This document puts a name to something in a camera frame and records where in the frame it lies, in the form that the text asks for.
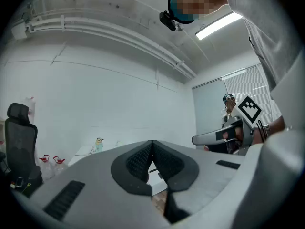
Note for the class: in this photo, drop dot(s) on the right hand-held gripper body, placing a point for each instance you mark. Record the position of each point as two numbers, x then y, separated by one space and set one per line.
249 111

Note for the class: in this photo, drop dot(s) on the cartoon figure bottle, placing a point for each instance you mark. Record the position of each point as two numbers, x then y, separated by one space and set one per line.
99 145

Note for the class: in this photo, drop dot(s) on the black office chair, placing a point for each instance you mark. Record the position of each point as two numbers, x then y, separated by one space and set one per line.
21 147

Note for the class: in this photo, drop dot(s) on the white ceiling light bar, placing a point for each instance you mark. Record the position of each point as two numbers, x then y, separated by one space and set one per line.
218 25

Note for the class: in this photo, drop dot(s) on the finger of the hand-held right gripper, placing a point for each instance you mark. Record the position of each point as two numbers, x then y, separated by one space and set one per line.
207 137

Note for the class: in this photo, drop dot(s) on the clear plastic bag red labels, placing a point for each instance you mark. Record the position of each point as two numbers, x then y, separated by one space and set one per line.
29 104

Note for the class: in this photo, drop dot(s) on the white ceiling pipes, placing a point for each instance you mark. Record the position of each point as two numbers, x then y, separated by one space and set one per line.
95 27

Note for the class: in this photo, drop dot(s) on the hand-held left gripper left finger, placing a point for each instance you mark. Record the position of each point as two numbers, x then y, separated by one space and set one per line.
95 187

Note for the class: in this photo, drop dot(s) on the grey shirt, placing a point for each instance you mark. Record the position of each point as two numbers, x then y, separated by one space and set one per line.
269 32

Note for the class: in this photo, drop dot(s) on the person's right forearm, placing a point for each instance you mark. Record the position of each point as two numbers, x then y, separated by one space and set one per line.
276 128

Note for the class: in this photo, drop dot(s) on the small white device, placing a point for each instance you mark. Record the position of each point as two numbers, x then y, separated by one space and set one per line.
17 182

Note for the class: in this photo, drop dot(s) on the white ceiling junction box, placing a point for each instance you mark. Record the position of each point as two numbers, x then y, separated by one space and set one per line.
20 31

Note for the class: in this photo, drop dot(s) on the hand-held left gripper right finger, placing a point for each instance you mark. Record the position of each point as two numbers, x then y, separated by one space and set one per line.
205 175

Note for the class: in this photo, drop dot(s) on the black head camera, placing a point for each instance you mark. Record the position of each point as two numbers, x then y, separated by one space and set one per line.
167 20

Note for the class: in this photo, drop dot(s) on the black wrist bands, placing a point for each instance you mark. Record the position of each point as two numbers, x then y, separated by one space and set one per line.
261 131

